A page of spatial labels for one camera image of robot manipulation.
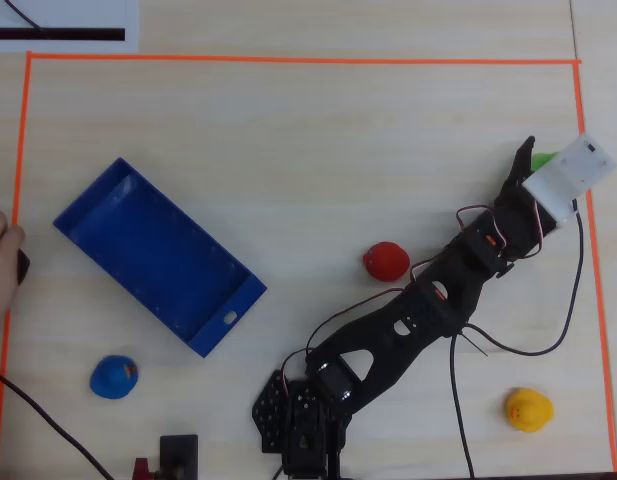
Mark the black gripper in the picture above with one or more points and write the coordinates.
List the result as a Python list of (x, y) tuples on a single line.
[(514, 192)]

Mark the green rubber duck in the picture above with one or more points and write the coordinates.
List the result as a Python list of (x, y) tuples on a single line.
[(542, 160)]

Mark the black handheld object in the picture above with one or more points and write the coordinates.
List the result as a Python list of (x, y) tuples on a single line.
[(23, 265)]

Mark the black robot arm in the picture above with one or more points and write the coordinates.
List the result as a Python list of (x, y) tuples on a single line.
[(388, 335)]

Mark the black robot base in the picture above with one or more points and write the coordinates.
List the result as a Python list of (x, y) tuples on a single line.
[(269, 415)]

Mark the red rubber duck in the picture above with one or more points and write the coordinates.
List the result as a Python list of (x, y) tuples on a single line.
[(386, 262)]

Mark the yellow rubber duck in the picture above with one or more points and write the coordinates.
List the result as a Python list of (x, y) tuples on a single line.
[(530, 412)]

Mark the blue plastic box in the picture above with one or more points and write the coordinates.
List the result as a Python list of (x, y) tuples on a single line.
[(158, 255)]

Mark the blue rubber duck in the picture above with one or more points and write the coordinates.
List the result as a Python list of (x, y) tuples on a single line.
[(113, 379)]

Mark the person's hand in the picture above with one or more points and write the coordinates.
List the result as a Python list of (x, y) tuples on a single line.
[(0, 270)]

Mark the orange tape strip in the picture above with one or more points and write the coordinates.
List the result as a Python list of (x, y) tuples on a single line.
[(599, 300), (288, 60), (21, 150)]

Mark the white paper with black bar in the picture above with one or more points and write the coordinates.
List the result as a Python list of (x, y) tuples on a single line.
[(88, 15)]

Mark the red clamp knob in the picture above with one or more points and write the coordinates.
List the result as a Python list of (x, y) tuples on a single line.
[(141, 470)]

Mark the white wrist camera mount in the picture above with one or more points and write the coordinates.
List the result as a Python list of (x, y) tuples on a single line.
[(570, 177)]

